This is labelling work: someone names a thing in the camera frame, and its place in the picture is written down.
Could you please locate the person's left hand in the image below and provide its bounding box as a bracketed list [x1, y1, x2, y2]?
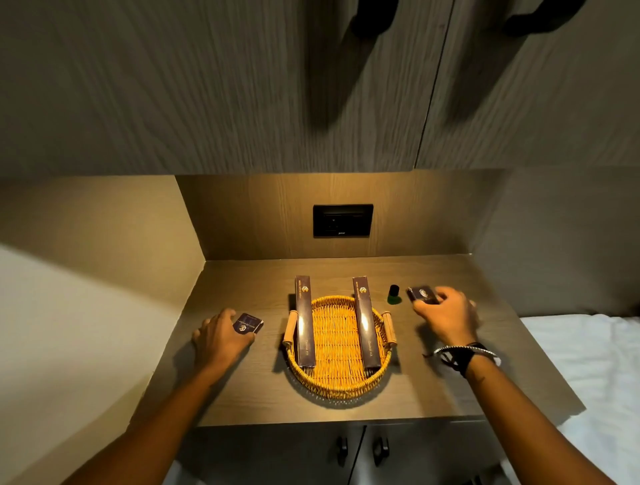
[192, 308, 257, 373]

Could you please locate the person's right hand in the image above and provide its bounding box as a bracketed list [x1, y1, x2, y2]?
[412, 286, 481, 349]

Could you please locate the small dark square packet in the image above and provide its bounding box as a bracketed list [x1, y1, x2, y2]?
[233, 313, 265, 336]
[406, 285, 441, 304]

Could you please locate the person's right forearm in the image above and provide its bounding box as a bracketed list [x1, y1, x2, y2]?
[462, 350, 617, 485]

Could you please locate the person's left forearm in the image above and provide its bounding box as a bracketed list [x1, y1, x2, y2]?
[61, 361, 225, 485]

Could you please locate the long dark slim box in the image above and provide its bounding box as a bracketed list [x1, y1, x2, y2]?
[352, 276, 379, 371]
[293, 275, 316, 368]

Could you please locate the black wristband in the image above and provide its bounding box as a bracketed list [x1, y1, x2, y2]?
[451, 342, 489, 379]

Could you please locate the round woven wicker basket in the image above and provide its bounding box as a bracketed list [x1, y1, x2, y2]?
[281, 295, 399, 408]

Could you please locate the dark lower cabinet door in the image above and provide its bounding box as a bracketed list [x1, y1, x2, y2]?
[359, 421, 506, 485]
[165, 425, 367, 485]

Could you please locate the bed with white sheet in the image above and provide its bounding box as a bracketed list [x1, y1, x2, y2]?
[497, 314, 640, 485]

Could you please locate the wooden upper cabinet door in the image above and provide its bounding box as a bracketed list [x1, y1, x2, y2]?
[0, 0, 455, 177]
[416, 0, 640, 171]

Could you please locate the silver bracelet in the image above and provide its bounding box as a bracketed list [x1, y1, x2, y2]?
[423, 345, 502, 368]

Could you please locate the black wall socket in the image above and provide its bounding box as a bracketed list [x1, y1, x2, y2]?
[312, 203, 375, 239]

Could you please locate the black upper cabinet handle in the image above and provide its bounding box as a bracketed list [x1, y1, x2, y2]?
[349, 0, 399, 39]
[504, 0, 587, 37]

